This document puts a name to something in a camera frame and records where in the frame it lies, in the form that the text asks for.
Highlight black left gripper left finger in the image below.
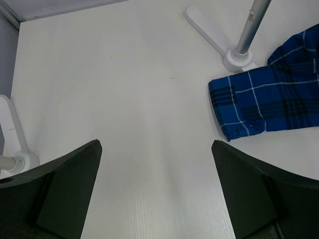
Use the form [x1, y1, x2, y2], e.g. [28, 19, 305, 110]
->
[0, 139, 102, 239]

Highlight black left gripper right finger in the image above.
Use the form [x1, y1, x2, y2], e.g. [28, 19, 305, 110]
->
[211, 140, 319, 239]

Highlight blue plaid shirt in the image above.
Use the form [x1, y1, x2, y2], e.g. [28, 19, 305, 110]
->
[208, 25, 319, 141]

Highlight silver clothes rack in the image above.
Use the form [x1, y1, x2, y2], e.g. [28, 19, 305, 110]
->
[0, 0, 271, 175]

